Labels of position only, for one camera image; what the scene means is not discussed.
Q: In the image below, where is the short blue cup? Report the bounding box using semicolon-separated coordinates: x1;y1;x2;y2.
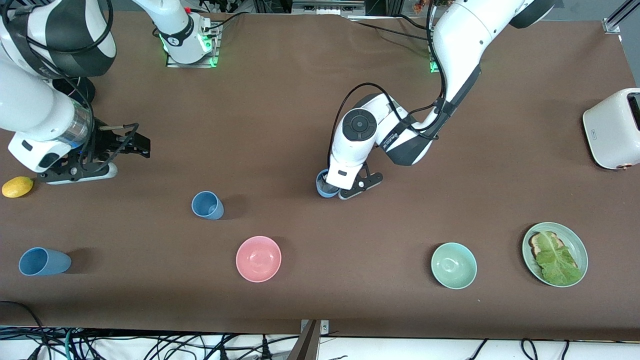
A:
315;169;345;199
191;191;225;221

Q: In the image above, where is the yellow lemon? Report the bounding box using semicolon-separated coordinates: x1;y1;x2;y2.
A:
1;176;34;199

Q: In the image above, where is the dark blue saucepan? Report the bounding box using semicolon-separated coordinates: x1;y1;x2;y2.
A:
52;75;97;107

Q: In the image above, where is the pink bowl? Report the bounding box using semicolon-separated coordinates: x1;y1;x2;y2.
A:
235;235;282;283

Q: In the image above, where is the tall blue cup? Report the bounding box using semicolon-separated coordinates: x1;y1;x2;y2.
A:
18;247;72;277

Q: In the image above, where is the mint green bowl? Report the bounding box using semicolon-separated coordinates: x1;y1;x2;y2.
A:
430;242;478;290

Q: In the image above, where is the dark metal pole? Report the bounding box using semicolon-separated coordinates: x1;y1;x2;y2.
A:
286;320;321;360

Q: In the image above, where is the toast slice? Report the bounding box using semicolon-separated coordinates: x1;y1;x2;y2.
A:
528;231;578;268

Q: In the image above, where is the green lettuce leaf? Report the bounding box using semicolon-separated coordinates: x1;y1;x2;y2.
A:
534;231;584;287

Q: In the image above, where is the green plate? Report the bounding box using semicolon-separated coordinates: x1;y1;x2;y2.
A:
522;222;589;288

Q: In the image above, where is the white toaster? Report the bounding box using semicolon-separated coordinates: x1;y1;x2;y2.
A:
583;88;640;171

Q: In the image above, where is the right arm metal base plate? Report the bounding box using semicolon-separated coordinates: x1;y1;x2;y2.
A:
166;22;221;69

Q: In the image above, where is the black base cable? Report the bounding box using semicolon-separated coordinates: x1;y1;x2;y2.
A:
350;15;436;43

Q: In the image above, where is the black floor cable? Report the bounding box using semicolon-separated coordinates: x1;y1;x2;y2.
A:
0;301;51;360

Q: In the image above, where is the silver aluminium frame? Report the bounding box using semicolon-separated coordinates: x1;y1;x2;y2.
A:
291;0;367;17

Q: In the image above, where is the silver aluminium corner rail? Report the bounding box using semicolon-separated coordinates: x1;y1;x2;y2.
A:
602;0;640;35

